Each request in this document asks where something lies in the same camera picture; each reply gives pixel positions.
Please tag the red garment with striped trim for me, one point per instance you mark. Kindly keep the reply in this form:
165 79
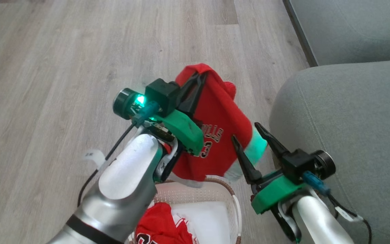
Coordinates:
159 225

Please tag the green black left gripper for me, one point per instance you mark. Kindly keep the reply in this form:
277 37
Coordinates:
168 96

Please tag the white perforated basket brown rim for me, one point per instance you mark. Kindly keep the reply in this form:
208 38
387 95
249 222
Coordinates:
195 195

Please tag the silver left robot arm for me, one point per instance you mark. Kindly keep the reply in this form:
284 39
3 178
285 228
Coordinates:
127 176

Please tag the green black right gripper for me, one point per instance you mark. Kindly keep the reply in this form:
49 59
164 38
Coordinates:
276 195

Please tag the white label tag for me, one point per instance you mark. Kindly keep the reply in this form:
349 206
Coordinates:
347 214
95 157

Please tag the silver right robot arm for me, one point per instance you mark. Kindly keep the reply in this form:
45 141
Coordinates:
313 220

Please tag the grey sofa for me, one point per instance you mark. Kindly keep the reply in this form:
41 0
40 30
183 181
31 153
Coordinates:
350 128

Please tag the white basket liner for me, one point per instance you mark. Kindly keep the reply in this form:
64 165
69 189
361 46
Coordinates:
208 220

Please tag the red jersey with white lettering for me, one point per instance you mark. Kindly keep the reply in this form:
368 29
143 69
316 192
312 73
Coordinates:
222 115

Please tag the grey sofa section dark base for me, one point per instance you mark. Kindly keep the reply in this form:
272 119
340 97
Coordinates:
357 27

